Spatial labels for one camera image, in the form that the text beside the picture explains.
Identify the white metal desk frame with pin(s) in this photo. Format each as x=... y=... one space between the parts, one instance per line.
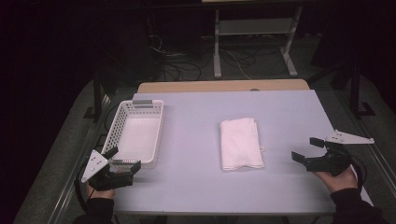
x=255 y=26

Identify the white towel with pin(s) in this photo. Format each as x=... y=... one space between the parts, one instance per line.
x=241 y=143

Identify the white perforated plastic basket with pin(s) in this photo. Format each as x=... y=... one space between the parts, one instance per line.
x=137 y=137

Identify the person's right hand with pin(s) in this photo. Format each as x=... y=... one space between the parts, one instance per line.
x=341 y=182

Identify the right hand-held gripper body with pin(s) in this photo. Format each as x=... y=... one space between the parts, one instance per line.
x=333 y=161

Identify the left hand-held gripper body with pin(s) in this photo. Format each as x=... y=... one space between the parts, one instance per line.
x=95 y=166

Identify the wooden table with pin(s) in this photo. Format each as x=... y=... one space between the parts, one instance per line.
x=218 y=86

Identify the person's left hand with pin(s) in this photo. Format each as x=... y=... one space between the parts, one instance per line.
x=101 y=193

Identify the aluminium rail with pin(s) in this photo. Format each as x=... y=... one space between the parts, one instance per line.
x=378 y=155
x=77 y=161

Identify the black metal stand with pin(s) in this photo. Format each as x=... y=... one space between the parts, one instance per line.
x=355 y=90
x=98 y=93

